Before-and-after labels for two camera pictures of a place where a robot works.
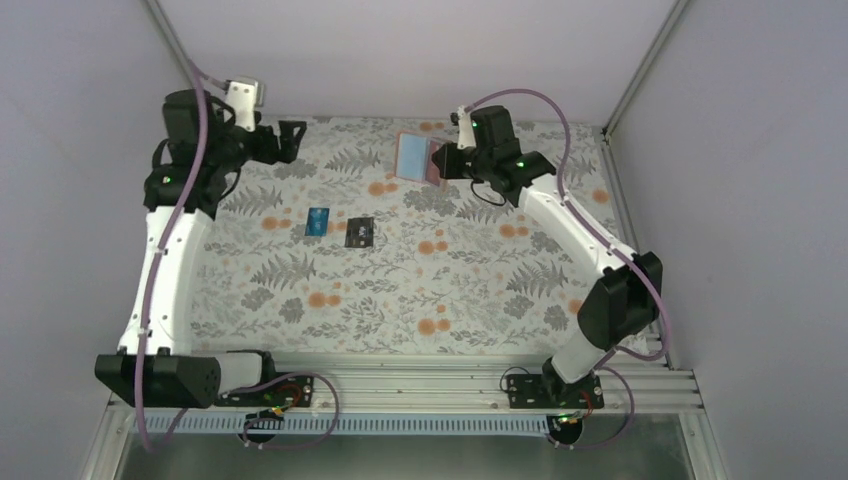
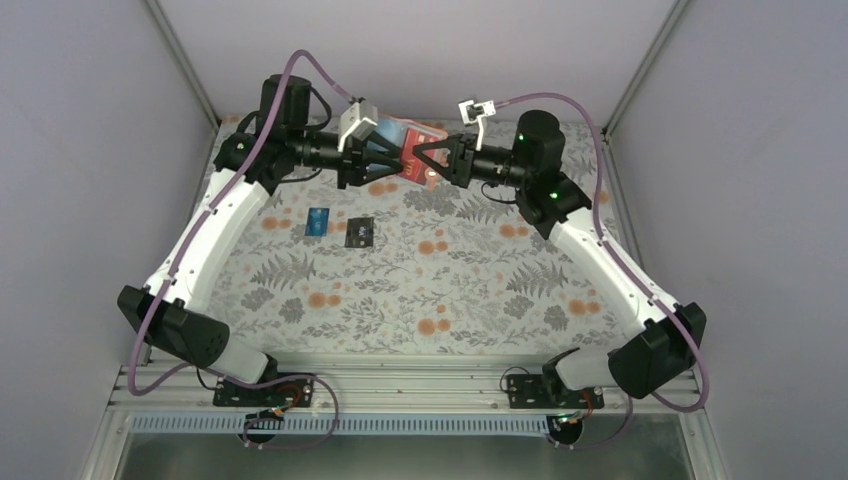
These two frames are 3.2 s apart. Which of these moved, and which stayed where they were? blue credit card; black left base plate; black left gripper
Moved: black left gripper
Stayed: black left base plate; blue credit card
